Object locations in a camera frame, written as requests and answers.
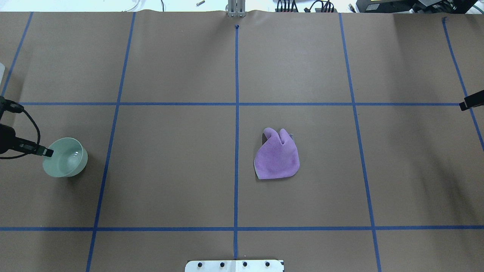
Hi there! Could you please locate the purple cloth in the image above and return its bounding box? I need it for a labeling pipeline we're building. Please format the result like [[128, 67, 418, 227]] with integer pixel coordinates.
[[253, 127, 300, 180]]

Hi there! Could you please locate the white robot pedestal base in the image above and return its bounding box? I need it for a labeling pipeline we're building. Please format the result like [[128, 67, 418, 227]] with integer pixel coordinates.
[[185, 260, 285, 272]]

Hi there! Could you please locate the pale green bowl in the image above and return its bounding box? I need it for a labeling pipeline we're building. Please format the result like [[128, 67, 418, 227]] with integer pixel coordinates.
[[42, 138, 88, 178]]

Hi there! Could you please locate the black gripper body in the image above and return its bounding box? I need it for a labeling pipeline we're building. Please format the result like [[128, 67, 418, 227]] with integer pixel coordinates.
[[0, 124, 16, 154]]

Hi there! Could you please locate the aluminium frame post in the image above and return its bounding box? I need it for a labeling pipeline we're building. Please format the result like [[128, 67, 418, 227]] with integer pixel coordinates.
[[226, 0, 247, 18]]

